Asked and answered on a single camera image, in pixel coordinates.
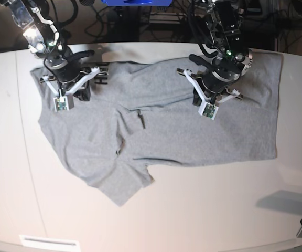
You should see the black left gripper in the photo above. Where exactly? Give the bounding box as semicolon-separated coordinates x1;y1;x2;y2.
189;48;253;107

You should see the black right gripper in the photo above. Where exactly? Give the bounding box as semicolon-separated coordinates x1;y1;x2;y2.
43;49;94;102

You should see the grey T-shirt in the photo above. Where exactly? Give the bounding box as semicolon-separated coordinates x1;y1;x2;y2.
31;52;282;206

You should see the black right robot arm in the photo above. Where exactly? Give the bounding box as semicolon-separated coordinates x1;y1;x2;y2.
0;1;94;101

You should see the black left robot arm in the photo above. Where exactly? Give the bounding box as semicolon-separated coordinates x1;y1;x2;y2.
187;1;253;105

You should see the blue plastic box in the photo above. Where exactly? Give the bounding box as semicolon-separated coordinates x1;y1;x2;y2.
101;0;172;7

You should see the white label strip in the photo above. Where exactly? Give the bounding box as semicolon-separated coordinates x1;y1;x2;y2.
19;235;80;251

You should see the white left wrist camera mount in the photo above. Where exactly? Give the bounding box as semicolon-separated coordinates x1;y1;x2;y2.
177;68;243;120

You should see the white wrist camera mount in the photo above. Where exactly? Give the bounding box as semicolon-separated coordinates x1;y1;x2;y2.
40;67;101;112
177;68;243;120

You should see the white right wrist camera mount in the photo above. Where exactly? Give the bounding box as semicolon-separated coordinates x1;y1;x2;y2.
40;67;101;112

